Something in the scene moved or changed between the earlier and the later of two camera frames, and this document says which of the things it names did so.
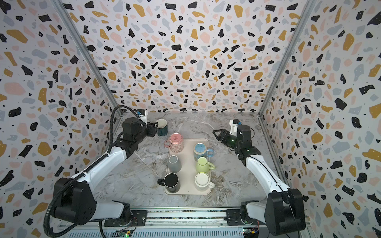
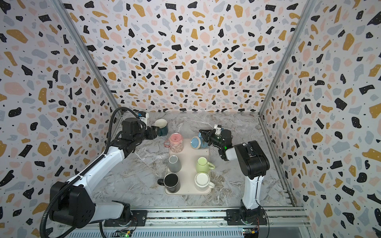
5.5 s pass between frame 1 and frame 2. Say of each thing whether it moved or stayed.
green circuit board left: stayed
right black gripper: moved
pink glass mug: stayed
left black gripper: stayed
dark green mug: stayed
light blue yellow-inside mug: moved
